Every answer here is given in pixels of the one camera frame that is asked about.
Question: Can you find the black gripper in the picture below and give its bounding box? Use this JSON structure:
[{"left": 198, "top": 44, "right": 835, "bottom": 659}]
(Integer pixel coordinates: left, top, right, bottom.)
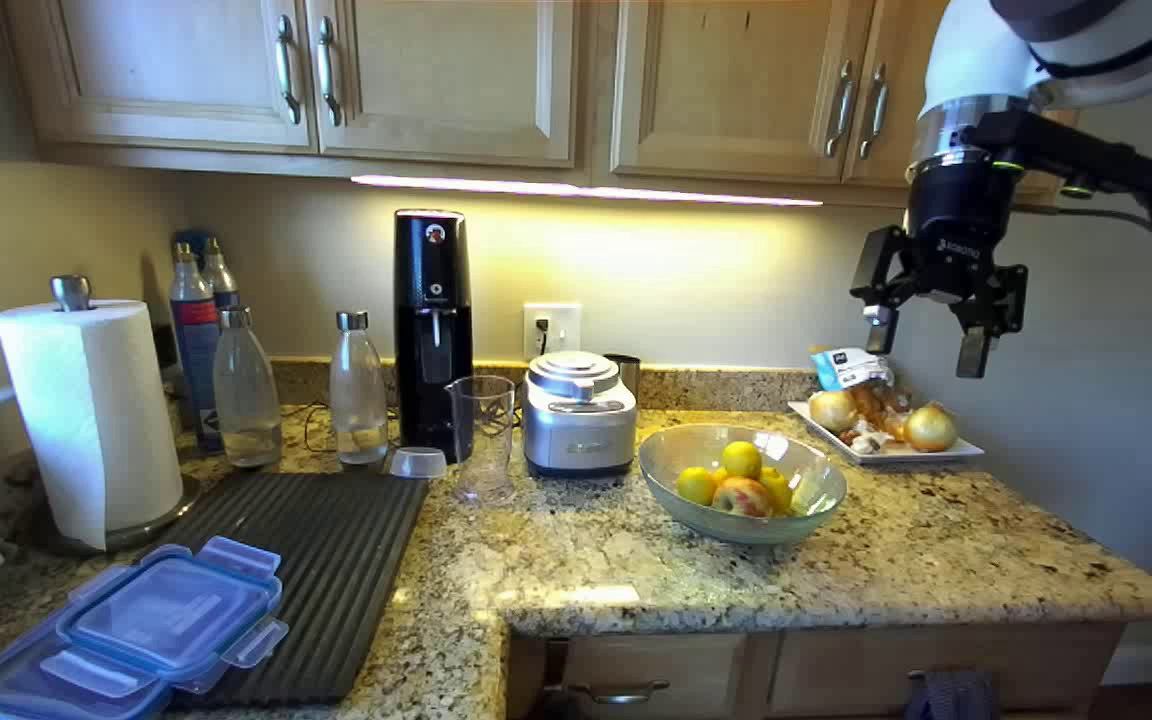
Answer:
[{"left": 851, "top": 162, "right": 1026, "bottom": 382}]

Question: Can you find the yellow lemon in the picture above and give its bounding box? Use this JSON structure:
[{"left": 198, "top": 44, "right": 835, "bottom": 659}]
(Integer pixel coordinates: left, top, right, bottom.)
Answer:
[
  {"left": 719, "top": 439, "right": 763, "bottom": 480},
  {"left": 760, "top": 464, "right": 792, "bottom": 516},
  {"left": 677, "top": 464, "right": 714, "bottom": 505}
]

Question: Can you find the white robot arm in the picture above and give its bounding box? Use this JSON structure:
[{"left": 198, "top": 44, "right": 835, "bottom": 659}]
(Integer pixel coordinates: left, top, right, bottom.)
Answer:
[{"left": 851, "top": 0, "right": 1152, "bottom": 382}]

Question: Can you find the green glass bowl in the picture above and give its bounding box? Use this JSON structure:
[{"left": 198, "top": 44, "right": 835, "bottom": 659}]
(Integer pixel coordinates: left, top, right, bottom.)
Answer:
[{"left": 638, "top": 425, "right": 849, "bottom": 549}]

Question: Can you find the yellow onion front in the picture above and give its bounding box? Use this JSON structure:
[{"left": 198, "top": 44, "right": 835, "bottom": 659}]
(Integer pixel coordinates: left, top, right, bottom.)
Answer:
[{"left": 903, "top": 406, "right": 954, "bottom": 454}]

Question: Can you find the yellow onion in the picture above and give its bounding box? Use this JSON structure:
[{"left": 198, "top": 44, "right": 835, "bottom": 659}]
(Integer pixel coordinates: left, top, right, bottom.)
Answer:
[
  {"left": 903, "top": 406, "right": 954, "bottom": 454},
  {"left": 806, "top": 391, "right": 861, "bottom": 432}
]

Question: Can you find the blue white plastic bag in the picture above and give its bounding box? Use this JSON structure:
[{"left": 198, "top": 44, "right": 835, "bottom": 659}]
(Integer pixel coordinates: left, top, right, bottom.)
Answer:
[{"left": 812, "top": 347, "right": 892, "bottom": 391}]

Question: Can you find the yellow onion back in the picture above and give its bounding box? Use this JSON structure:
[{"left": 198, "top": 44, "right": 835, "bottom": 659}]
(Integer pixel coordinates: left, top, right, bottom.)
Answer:
[{"left": 806, "top": 391, "right": 861, "bottom": 432}]

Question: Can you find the white rectangular plate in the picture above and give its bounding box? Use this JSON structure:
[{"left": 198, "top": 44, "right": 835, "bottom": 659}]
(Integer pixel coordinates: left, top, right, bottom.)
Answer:
[{"left": 792, "top": 400, "right": 983, "bottom": 467}]

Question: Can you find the red yellow apple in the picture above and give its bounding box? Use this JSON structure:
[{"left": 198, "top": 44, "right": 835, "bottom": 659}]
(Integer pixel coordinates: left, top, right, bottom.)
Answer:
[{"left": 710, "top": 476, "right": 770, "bottom": 519}]

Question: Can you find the right upper wooden cabinet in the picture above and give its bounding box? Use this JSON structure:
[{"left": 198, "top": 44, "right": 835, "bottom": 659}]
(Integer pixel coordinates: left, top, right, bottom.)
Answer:
[{"left": 610, "top": 0, "right": 948, "bottom": 188}]

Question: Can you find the wooden cabinet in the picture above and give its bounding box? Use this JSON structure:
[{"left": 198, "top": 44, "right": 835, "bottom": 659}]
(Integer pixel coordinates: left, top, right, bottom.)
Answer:
[
  {"left": 610, "top": 0, "right": 948, "bottom": 188},
  {"left": 5, "top": 0, "right": 581, "bottom": 167}
]

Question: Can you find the wooden base drawer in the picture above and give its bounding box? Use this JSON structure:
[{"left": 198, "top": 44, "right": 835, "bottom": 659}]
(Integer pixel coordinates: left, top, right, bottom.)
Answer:
[{"left": 508, "top": 624, "right": 1118, "bottom": 720}]

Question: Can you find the dark hanging towel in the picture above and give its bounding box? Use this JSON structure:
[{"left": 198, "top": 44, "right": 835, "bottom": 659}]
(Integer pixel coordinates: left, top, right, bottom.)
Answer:
[{"left": 903, "top": 674, "right": 999, "bottom": 720}]

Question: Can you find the clear measuring jug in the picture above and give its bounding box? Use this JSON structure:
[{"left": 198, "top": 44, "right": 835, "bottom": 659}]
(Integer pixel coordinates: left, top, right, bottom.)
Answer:
[{"left": 449, "top": 373, "right": 517, "bottom": 505}]

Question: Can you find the black soda maker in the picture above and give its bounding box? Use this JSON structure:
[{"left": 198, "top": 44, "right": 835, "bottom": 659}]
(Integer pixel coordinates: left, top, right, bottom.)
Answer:
[{"left": 393, "top": 211, "right": 470, "bottom": 456}]

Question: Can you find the clear glass bottle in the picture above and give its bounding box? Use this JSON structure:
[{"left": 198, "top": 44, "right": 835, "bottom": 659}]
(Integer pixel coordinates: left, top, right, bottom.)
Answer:
[{"left": 326, "top": 310, "right": 387, "bottom": 464}]

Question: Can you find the under cabinet light strip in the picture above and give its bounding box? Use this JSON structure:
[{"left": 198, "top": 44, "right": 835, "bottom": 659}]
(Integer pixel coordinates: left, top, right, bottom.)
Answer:
[{"left": 348, "top": 173, "right": 824, "bottom": 211}]

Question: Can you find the black ribbed drying mat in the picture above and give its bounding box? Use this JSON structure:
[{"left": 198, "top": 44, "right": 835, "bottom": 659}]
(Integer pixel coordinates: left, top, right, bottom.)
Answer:
[{"left": 168, "top": 474, "right": 429, "bottom": 711}]

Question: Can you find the clear plastic bottle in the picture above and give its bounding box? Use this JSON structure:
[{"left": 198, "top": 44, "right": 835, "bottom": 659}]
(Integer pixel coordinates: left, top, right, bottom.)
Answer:
[{"left": 211, "top": 306, "right": 279, "bottom": 467}]

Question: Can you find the left upper wooden cabinet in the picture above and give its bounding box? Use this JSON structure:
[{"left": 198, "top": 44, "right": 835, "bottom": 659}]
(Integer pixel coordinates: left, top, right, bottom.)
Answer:
[{"left": 5, "top": 0, "right": 581, "bottom": 167}]

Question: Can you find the red label soda bottle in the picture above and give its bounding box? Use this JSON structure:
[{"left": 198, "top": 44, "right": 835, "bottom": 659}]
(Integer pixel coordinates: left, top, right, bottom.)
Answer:
[{"left": 171, "top": 240, "right": 223, "bottom": 456}]

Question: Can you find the white paper towel roll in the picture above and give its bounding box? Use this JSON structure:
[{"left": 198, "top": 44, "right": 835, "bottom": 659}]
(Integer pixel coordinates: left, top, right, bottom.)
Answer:
[{"left": 0, "top": 275, "right": 183, "bottom": 554}]

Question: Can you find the blue lid food container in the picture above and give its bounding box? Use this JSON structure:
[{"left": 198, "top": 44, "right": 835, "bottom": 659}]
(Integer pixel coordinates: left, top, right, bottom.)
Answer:
[{"left": 0, "top": 538, "right": 286, "bottom": 720}]

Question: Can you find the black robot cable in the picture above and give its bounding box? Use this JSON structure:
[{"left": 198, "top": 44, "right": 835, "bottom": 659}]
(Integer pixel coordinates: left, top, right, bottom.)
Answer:
[{"left": 967, "top": 114, "right": 1152, "bottom": 310}]

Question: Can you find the white wall outlet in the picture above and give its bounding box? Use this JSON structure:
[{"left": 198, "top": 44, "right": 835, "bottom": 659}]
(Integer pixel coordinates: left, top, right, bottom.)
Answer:
[{"left": 524, "top": 301, "right": 581, "bottom": 357}]

